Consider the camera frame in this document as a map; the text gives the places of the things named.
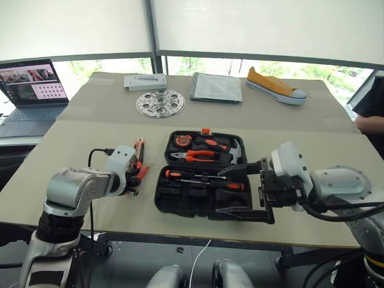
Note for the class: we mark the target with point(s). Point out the orange black tape measure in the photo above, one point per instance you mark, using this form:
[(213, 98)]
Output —
[(183, 140)]

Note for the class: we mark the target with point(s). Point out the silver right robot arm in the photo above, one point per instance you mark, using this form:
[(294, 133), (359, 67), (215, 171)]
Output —
[(339, 183)]

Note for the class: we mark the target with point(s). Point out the person in black shirt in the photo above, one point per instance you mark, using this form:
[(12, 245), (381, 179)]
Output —
[(373, 96)]

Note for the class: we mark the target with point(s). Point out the claw hammer orange grip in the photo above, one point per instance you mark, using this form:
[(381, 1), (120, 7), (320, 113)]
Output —
[(210, 142)]

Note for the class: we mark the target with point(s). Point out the beige cardboard sheet with tape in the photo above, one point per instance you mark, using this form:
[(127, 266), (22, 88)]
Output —
[(99, 102)]

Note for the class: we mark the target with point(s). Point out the grey window frame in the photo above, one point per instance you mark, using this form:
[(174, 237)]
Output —
[(151, 30)]

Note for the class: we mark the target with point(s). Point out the small black floor object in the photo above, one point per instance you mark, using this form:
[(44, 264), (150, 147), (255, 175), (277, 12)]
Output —
[(180, 249)]

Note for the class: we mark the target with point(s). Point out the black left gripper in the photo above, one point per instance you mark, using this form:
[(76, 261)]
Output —
[(131, 189)]

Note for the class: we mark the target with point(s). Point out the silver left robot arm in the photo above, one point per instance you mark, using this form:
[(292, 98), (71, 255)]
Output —
[(69, 186)]

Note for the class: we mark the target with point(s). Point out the folded grey cloth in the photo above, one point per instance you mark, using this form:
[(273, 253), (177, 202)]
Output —
[(216, 88)]

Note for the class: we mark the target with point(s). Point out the white flat box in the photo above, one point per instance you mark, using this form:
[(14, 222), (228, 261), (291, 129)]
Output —
[(144, 81)]

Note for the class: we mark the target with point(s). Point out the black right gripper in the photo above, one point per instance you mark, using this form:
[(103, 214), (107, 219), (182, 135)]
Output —
[(279, 192)]

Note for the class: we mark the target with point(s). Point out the large beige cardboard sheet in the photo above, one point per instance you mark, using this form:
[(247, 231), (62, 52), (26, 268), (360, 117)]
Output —
[(75, 144)]

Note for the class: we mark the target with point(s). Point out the orange utility knife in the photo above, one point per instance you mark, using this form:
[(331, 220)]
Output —
[(139, 153)]

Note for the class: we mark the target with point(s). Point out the person's bare forearm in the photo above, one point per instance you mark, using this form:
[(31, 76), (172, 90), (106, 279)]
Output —
[(372, 124)]

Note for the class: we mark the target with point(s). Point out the white roller blind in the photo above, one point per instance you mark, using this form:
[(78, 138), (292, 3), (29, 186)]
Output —
[(270, 27), (75, 27)]

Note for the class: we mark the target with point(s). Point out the yellow canvas sneaker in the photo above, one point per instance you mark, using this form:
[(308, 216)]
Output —
[(270, 85)]

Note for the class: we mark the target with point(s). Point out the round perforated metal plate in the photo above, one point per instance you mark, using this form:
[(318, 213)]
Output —
[(160, 103)]

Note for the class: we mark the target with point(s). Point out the grey laptop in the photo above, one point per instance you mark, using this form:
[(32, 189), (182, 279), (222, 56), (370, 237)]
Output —
[(33, 99)]

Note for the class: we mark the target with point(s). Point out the black plastic tool case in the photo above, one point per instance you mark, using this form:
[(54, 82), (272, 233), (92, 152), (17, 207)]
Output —
[(186, 204)]

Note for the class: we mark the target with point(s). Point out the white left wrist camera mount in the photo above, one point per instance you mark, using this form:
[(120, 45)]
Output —
[(120, 159)]

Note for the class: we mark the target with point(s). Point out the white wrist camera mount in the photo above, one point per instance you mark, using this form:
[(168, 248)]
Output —
[(120, 159), (288, 162)]

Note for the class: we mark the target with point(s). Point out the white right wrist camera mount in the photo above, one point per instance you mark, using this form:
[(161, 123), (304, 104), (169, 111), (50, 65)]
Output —
[(288, 162)]

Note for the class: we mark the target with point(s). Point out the white side desk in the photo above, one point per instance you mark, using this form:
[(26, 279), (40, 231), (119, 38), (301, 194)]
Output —
[(18, 141)]

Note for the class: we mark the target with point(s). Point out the black table frame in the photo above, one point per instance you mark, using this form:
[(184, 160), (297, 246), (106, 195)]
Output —
[(300, 255)]

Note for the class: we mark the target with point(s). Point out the grey rounded robot leg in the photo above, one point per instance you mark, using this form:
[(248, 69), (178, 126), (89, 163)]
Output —
[(166, 277), (231, 274)]

